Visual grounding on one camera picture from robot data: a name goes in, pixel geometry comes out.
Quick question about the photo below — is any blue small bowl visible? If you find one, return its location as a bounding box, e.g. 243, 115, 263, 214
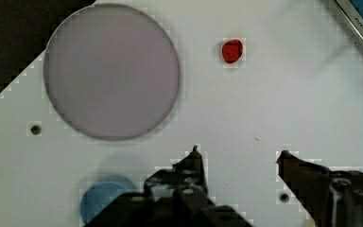
79, 175, 137, 224

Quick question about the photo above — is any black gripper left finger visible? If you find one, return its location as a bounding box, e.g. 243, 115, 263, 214
84, 147, 253, 227

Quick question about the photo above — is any round lilac plate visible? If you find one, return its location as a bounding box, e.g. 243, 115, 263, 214
43, 4, 181, 141

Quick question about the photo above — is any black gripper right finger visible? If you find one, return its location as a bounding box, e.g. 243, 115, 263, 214
276, 150, 363, 227

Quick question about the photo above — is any red toy strawberry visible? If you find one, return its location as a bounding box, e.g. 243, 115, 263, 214
221, 39, 243, 64

